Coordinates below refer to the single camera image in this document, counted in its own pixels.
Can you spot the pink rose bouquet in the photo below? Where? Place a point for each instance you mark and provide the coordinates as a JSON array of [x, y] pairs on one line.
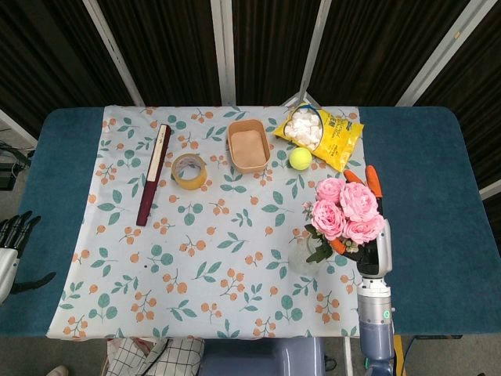
[[332, 219]]

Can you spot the white tripod stand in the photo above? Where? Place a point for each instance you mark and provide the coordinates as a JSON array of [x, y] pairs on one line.
[[302, 92]]

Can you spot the yellow bag of marshmallows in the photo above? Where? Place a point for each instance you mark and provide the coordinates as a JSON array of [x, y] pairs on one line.
[[332, 133]]

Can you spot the leaf and fruit print tablecloth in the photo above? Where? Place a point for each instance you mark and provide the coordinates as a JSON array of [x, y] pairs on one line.
[[235, 274]]

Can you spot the white checkered fabric bag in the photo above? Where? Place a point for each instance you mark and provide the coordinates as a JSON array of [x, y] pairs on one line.
[[172, 358]]

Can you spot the dark red folded fan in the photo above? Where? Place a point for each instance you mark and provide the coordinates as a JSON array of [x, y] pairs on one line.
[[150, 188]]

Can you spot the yellowish packing tape roll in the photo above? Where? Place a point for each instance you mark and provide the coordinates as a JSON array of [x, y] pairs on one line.
[[195, 182]]

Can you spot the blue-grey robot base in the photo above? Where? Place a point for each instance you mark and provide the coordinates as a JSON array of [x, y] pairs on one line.
[[262, 358]]

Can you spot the textured clear glass vase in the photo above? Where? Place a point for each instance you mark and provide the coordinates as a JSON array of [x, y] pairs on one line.
[[298, 258]]

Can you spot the teal blue table cover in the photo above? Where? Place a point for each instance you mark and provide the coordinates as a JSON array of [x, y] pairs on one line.
[[430, 235]]

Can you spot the light-coloured shoe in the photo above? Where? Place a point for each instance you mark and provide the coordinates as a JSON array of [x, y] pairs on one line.
[[58, 371]]

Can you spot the yellow-green tennis ball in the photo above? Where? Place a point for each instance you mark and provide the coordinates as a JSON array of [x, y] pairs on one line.
[[300, 158]]

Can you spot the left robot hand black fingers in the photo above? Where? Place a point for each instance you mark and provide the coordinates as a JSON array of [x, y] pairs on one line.
[[9, 235]]

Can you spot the dark folding screen white frame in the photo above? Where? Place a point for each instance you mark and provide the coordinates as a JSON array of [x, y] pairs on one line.
[[168, 47]]

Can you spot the white table leg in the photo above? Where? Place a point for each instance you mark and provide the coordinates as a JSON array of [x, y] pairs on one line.
[[348, 358]]

